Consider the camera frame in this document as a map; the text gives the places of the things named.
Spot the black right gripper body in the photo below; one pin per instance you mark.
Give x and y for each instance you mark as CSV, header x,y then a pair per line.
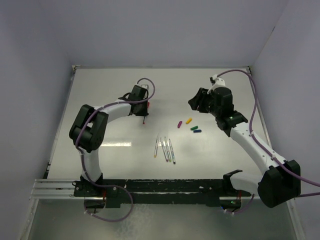
x,y
206,105

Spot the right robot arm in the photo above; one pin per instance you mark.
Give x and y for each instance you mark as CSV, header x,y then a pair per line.
x,y
279,179

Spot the green pen cap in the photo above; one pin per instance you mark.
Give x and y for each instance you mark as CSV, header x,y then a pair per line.
x,y
194,128

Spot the white pen purple end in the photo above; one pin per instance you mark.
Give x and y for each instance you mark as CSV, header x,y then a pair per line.
x,y
164,149

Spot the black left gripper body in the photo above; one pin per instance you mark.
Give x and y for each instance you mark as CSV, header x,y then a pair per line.
x,y
142,109

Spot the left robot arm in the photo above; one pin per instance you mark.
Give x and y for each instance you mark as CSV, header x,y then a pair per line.
x,y
88,129

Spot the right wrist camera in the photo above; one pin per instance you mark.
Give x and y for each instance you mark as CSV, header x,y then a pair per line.
x,y
216,82

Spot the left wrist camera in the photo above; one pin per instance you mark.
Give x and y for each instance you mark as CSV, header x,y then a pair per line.
x,y
145,86

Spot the purple pen cap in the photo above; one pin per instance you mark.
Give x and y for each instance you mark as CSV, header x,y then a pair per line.
x,y
179,124

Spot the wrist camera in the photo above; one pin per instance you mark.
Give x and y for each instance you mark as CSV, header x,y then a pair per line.
x,y
145,86
216,82

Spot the yellow pen cap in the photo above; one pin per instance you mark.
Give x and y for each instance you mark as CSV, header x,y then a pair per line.
x,y
189,120

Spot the aluminium extrusion rail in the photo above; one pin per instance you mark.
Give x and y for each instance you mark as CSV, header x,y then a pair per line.
x,y
53,189

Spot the white pen green end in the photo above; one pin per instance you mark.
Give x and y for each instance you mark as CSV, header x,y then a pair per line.
x,y
167,149

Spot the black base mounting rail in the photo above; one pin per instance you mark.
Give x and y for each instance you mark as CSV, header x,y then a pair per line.
x,y
154,192

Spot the white pen yellow end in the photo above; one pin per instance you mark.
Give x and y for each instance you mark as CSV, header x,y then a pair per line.
x,y
156,146

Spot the white pen blue end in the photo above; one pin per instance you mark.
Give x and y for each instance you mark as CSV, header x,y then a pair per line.
x,y
172,152

